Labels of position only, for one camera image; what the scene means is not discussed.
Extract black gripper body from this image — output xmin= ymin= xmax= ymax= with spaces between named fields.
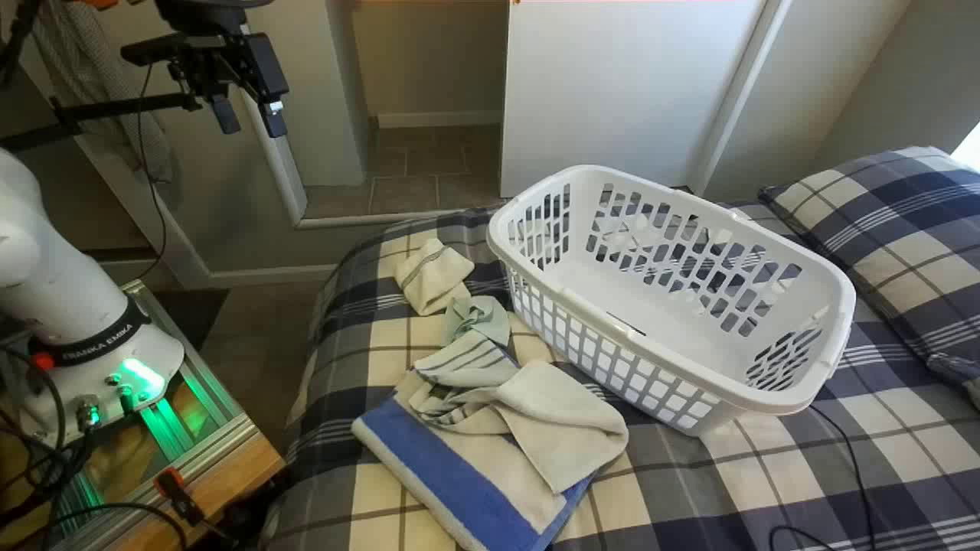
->
xmin=172 ymin=33 xmax=288 ymax=101

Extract small cream towel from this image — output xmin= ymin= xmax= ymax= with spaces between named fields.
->
xmin=396 ymin=238 xmax=475 ymax=316

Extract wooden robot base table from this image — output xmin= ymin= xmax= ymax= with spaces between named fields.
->
xmin=0 ymin=282 xmax=286 ymax=551

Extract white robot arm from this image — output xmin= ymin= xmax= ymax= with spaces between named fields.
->
xmin=0 ymin=0 xmax=288 ymax=448

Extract cream striped towel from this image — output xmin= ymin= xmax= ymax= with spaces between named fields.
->
xmin=396 ymin=331 xmax=628 ymax=492

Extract blue and cream towel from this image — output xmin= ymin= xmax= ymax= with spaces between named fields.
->
xmin=352 ymin=397 xmax=590 ymax=551

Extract white plastic laundry basket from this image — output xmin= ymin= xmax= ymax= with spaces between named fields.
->
xmin=488 ymin=165 xmax=858 ymax=438

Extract small light green cloth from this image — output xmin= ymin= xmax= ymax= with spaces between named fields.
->
xmin=444 ymin=295 xmax=513 ymax=347

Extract blue plaid pillow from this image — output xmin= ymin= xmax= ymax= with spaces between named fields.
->
xmin=761 ymin=146 xmax=980 ymax=403

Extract blue plaid bedspread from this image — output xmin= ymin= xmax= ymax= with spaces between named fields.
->
xmin=256 ymin=212 xmax=980 ymax=551

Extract black cable on bed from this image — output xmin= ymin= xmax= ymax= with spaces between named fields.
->
xmin=767 ymin=403 xmax=882 ymax=551

